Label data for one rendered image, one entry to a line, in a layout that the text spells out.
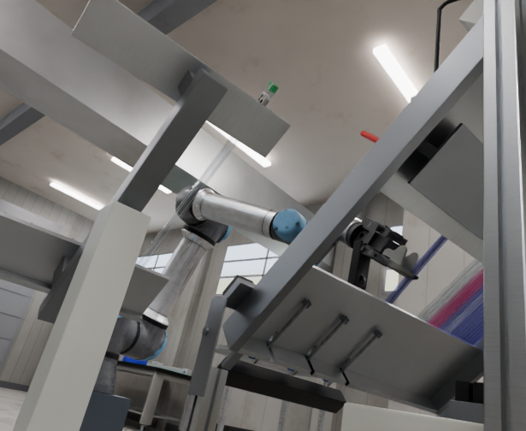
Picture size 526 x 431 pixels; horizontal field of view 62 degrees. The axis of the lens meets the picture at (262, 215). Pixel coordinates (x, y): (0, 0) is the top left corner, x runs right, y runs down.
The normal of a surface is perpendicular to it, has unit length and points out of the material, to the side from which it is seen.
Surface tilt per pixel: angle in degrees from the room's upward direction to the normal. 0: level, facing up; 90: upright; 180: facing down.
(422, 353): 137
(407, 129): 90
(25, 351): 90
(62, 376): 90
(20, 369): 90
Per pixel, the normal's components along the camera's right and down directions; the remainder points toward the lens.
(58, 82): 0.74, -0.13
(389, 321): 0.28, 0.52
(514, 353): -0.75, -0.40
